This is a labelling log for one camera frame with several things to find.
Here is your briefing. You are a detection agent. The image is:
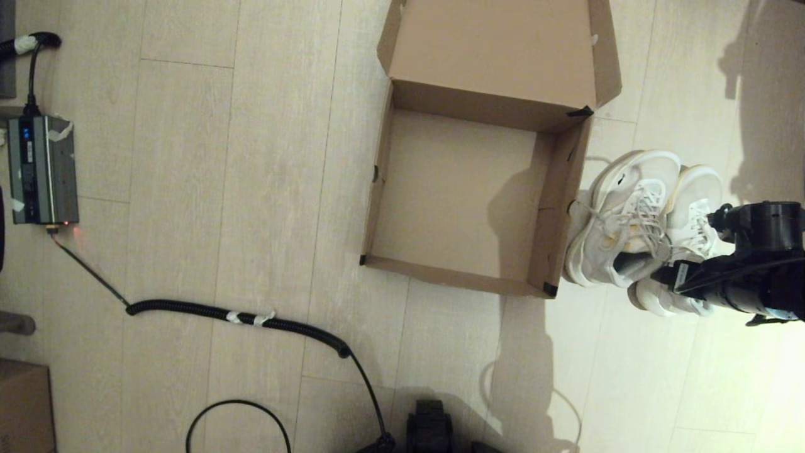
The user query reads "white sneaker tan toe edge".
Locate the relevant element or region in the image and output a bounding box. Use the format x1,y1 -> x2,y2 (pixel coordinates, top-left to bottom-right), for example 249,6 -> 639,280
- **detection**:
628,165 -> 725,317

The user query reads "white sneaker black side mark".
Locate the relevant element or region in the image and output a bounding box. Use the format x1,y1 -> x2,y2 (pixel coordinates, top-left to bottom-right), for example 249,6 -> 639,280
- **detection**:
563,149 -> 683,289

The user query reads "brown cardboard shoe box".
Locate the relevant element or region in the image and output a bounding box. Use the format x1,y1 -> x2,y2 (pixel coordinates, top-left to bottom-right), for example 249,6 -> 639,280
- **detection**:
360,0 -> 623,298

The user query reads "small brown cardboard box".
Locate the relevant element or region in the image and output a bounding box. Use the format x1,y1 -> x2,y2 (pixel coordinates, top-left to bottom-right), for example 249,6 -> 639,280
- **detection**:
0,360 -> 57,453

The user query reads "black ridged robot part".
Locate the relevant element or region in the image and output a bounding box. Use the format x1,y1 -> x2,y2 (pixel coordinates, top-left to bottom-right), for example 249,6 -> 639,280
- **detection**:
406,400 -> 453,453

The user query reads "grey power supply unit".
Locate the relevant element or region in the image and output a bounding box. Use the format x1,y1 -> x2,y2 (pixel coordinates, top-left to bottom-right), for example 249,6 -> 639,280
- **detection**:
8,115 -> 81,225

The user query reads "grey metal foot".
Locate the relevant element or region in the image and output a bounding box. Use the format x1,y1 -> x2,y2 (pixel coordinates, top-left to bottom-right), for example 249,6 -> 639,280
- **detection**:
0,311 -> 36,335

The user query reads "dark flat panel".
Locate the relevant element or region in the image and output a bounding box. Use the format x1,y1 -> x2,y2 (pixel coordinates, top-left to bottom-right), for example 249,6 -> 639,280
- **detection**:
0,0 -> 18,99

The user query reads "thin black cable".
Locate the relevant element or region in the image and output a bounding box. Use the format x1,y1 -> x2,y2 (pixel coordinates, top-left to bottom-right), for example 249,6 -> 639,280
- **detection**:
186,400 -> 293,453

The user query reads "black coiled cable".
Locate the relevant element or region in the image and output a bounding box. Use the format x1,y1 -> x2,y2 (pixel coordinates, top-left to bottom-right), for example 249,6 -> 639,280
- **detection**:
49,226 -> 396,453

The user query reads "thick black taped cable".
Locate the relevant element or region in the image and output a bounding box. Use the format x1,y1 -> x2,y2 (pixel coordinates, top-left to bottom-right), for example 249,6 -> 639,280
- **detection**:
0,33 -> 64,117

